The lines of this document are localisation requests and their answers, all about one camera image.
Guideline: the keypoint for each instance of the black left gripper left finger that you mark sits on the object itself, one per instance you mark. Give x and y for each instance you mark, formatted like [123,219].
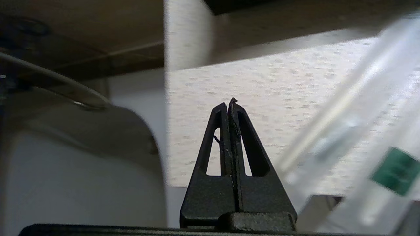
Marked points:
[206,193]

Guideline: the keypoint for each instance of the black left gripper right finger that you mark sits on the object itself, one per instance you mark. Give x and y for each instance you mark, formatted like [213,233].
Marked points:
[262,193]

